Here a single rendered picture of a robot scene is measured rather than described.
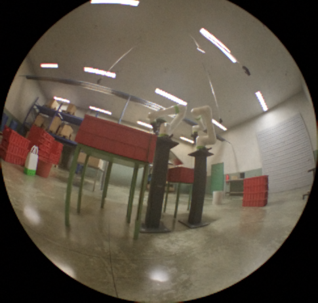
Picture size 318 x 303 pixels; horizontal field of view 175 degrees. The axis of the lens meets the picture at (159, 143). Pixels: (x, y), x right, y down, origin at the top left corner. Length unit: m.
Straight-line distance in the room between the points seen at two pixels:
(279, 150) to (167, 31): 6.42
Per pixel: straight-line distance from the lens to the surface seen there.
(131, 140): 0.76
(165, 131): 1.16
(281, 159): 5.95
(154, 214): 1.06
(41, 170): 2.26
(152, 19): 3.79
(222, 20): 3.94
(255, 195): 2.66
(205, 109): 1.41
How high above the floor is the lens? 0.48
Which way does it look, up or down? 22 degrees up
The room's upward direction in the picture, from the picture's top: 9 degrees clockwise
